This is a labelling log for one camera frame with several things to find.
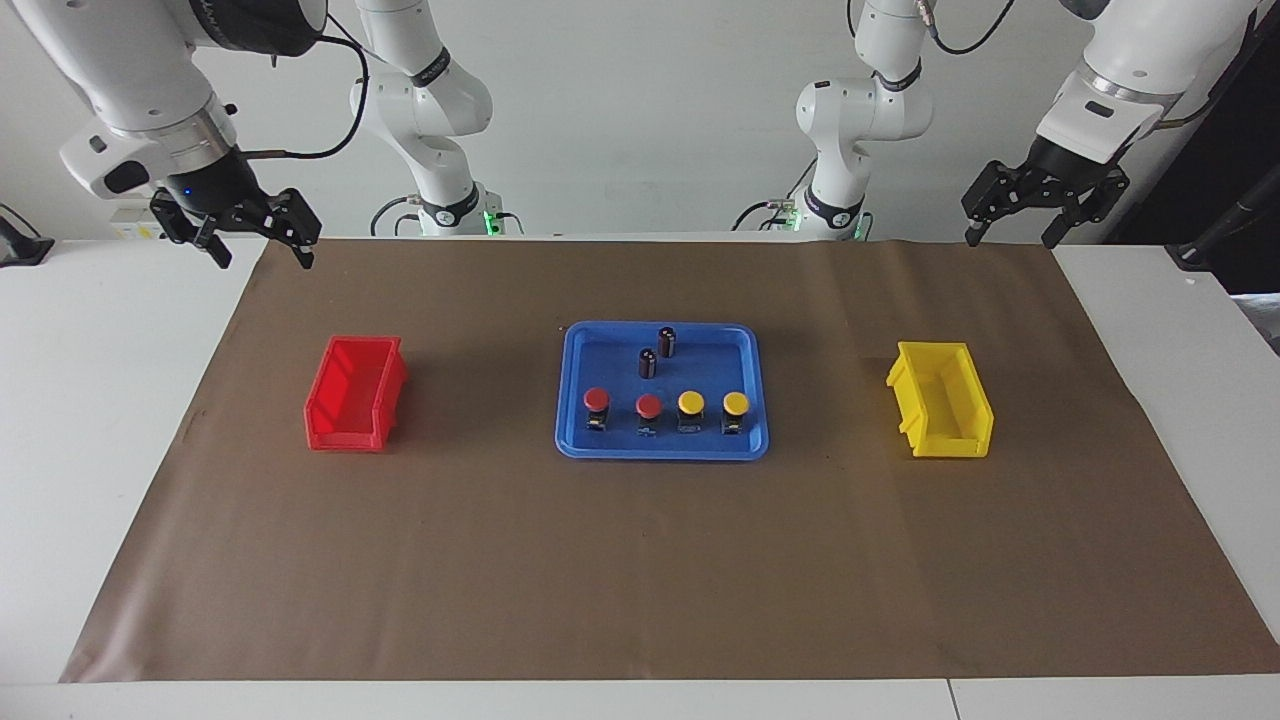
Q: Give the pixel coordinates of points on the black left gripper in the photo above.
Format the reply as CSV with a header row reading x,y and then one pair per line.
x,y
1062,170

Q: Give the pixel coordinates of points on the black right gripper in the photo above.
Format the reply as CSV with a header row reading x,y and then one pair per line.
x,y
215,190

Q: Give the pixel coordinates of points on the yellow push button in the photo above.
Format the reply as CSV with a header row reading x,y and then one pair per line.
x,y
736,404
691,403

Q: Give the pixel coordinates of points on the red push button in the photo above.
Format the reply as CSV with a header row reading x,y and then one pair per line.
x,y
649,406
596,401

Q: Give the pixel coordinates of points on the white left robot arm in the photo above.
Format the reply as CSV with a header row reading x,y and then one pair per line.
x,y
1130,60

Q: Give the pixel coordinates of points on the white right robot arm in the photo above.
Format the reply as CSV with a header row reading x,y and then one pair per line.
x,y
150,90

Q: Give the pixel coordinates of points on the black tripod leg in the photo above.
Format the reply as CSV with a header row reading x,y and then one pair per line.
x,y
1225,230

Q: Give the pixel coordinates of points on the red plastic bin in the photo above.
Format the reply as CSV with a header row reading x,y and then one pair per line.
x,y
350,437

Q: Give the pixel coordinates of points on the black stand foot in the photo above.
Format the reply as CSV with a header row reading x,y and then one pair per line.
x,y
20,250

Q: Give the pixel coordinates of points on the yellow plastic bin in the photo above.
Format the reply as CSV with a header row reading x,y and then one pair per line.
x,y
950,442

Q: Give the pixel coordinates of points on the blue plastic tray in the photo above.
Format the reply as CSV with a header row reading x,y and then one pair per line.
x,y
610,370

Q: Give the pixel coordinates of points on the dark cylindrical capacitor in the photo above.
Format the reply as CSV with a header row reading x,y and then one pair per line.
x,y
667,343
648,364

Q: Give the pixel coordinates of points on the brown paper table mat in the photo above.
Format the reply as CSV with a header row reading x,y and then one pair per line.
x,y
600,560

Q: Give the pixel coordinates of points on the white wall power strip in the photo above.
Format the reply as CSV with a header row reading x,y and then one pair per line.
x,y
135,228

